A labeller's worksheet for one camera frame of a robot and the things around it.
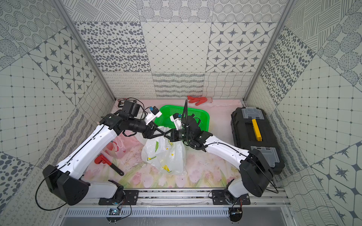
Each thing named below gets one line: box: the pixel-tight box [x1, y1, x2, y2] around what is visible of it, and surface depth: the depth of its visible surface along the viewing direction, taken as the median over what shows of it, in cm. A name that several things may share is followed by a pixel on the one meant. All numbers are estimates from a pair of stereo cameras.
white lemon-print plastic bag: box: [141, 125, 188, 175], surface depth 76 cm
